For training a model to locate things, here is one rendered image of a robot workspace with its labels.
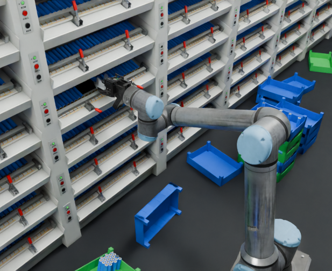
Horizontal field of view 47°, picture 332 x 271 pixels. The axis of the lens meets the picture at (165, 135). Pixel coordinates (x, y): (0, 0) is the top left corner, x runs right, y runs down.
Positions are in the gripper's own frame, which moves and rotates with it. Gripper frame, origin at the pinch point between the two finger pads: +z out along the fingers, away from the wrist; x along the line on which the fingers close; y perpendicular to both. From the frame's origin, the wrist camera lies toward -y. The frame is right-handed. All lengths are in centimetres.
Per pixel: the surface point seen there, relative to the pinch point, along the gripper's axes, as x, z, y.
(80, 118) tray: 18.2, -8.2, -6.6
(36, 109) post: 37.5, -7.5, 7.9
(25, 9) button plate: 34, -7, 45
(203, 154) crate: -67, -22, -76
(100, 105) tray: 5.8, -7.2, -6.1
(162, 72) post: -36.5, -8.8, -5.9
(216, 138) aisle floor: -87, -19, -76
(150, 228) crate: 2, -36, -75
